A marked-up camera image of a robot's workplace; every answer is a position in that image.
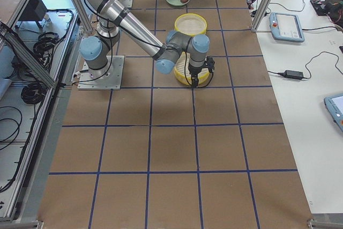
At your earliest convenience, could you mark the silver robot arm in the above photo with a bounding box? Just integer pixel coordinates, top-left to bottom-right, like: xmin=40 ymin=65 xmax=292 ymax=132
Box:
xmin=85 ymin=0 xmax=214 ymax=88

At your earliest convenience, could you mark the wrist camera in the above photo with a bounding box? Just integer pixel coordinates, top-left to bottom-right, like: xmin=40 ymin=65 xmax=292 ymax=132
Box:
xmin=204 ymin=56 xmax=215 ymax=73

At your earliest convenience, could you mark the teach pendant far side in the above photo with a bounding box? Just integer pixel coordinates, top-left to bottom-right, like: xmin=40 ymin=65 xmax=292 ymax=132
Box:
xmin=324 ymin=93 xmax=343 ymax=131

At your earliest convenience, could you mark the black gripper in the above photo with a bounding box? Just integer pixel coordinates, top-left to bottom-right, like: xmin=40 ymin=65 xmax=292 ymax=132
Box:
xmin=188 ymin=65 xmax=203 ymax=87

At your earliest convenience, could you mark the black power adapter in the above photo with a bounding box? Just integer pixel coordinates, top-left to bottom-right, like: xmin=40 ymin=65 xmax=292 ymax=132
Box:
xmin=277 ymin=70 xmax=304 ymax=80

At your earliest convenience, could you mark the yellow steamer basket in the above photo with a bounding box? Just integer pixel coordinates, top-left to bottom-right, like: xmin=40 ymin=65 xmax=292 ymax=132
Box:
xmin=173 ymin=53 xmax=210 ymax=86
xmin=174 ymin=13 xmax=207 ymax=36

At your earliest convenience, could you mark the teach pendant near post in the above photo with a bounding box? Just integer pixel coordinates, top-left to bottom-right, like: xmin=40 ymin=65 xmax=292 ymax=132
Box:
xmin=269 ymin=12 xmax=305 ymax=42

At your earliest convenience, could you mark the black circuit board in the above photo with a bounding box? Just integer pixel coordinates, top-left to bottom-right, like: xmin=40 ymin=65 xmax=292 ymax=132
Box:
xmin=310 ymin=0 xmax=334 ymax=16

